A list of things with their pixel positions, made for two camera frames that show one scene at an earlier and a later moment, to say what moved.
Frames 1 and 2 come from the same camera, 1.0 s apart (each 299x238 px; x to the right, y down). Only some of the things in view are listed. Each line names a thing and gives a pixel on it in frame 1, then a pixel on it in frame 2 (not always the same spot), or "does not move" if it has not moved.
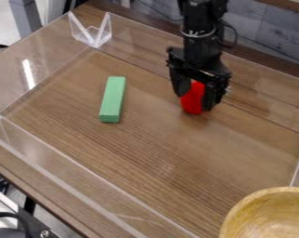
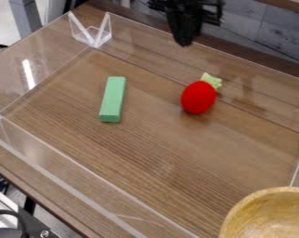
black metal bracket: (35, 230) does not move
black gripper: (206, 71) to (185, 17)
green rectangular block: (113, 99) does not move
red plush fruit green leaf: (190, 100) does not move
